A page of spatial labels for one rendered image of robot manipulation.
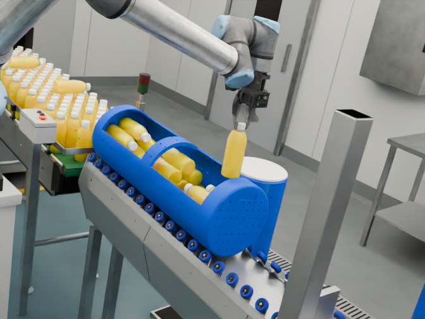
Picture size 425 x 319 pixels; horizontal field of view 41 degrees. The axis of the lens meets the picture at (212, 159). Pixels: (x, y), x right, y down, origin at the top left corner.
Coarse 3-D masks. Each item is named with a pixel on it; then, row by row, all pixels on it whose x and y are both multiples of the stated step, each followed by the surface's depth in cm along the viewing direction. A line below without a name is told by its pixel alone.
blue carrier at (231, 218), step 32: (96, 128) 247; (160, 128) 252; (128, 160) 226; (160, 192) 209; (224, 192) 189; (256, 192) 196; (192, 224) 195; (224, 224) 192; (256, 224) 203; (224, 256) 199
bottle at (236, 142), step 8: (232, 136) 193; (240, 136) 193; (232, 144) 193; (240, 144) 193; (232, 152) 194; (240, 152) 194; (224, 160) 197; (232, 160) 195; (240, 160) 196; (224, 168) 197; (232, 168) 196; (240, 168) 198; (224, 176) 198; (232, 176) 197
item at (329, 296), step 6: (324, 288) 170; (330, 288) 169; (336, 288) 170; (324, 294) 165; (330, 294) 167; (336, 294) 169; (324, 300) 166; (330, 300) 168; (336, 300) 170; (318, 306) 165; (324, 306) 168; (330, 306) 170; (318, 312) 167; (324, 312) 169; (330, 312) 171; (318, 318) 168; (324, 318) 170; (330, 318) 173
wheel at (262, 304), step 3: (261, 297) 176; (258, 300) 176; (261, 300) 175; (264, 300) 174; (267, 300) 175; (255, 303) 176; (258, 303) 175; (261, 303) 174; (264, 303) 174; (267, 303) 174; (255, 306) 175; (258, 306) 174; (261, 306) 174; (264, 306) 173; (267, 306) 173; (258, 309) 174; (261, 309) 173; (264, 309) 173; (267, 309) 174; (261, 312) 174
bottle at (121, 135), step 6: (114, 126) 250; (108, 132) 249; (114, 132) 246; (120, 132) 245; (126, 132) 245; (114, 138) 245; (120, 138) 242; (126, 138) 241; (132, 138) 242; (126, 144) 241
